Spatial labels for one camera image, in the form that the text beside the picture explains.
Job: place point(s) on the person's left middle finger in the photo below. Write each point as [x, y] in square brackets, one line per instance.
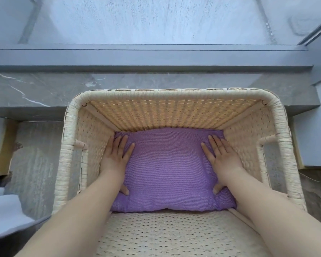
[122, 146]

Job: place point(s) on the person's right hand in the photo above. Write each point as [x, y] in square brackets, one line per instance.
[226, 164]

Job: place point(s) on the person's left little finger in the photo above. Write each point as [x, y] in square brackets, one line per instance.
[108, 146]

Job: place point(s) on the person's right middle finger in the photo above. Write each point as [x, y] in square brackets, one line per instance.
[214, 145]

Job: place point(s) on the person's right little finger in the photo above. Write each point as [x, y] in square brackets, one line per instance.
[228, 148]

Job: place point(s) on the light grey fabric furniture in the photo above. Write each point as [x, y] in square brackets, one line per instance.
[8, 211]

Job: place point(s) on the person's left forearm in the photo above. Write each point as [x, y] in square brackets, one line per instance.
[77, 216]

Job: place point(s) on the person's right forearm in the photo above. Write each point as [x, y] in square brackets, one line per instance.
[270, 214]

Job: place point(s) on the dark grey window frame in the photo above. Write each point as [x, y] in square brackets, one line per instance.
[149, 54]

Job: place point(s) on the beige woven rattan armchair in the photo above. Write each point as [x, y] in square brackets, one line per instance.
[171, 115]

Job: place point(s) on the person's left hand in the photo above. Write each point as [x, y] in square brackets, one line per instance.
[113, 164]

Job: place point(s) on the purple square cushion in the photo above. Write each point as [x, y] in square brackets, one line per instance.
[168, 173]

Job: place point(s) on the person's right thumb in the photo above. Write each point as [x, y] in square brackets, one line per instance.
[217, 189]

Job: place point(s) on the yellowish wooden trim strip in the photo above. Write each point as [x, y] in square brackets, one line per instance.
[298, 147]
[6, 147]

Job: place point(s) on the grey marble window sill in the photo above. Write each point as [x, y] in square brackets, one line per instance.
[42, 90]

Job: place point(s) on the person's left thumb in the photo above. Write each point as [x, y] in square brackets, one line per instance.
[124, 190]

